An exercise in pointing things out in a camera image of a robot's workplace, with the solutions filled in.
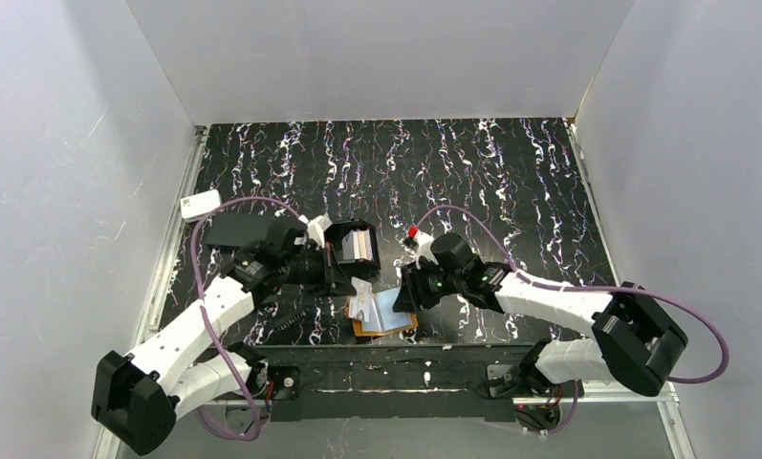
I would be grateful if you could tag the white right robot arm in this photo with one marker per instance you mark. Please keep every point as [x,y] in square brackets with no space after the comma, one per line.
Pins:
[626,337]

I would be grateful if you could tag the black comb strip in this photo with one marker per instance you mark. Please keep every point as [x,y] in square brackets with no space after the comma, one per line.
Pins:
[289,320]

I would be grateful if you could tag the orange leather card holder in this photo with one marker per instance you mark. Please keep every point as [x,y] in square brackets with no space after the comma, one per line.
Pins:
[383,320]

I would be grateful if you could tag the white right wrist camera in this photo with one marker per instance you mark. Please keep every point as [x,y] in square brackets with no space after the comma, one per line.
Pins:
[420,243]

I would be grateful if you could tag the black box lid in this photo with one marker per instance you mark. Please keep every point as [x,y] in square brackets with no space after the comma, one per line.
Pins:
[235,231]

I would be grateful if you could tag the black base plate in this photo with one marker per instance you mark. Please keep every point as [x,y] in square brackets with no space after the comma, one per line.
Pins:
[401,381]

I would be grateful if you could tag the black card box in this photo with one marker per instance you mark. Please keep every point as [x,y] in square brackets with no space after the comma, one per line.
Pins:
[366,270]

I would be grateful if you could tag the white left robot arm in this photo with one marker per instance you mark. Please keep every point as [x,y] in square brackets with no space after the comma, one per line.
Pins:
[139,396]

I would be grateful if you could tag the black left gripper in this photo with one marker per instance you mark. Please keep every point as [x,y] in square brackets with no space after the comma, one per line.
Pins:
[333,269]

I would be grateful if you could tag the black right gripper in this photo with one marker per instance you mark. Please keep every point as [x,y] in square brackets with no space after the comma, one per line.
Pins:
[415,286]

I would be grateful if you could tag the small white box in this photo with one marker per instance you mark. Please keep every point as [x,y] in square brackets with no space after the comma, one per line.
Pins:
[195,206]

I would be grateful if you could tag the white card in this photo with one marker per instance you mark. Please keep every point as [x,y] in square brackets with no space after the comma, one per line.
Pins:
[360,304]

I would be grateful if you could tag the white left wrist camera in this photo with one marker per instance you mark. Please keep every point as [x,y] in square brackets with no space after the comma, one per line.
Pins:
[314,230]

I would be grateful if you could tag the aluminium frame rail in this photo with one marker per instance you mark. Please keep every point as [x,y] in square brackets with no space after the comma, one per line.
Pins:
[173,240]

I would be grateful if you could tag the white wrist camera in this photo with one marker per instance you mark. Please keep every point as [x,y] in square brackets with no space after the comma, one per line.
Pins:
[420,243]
[314,230]

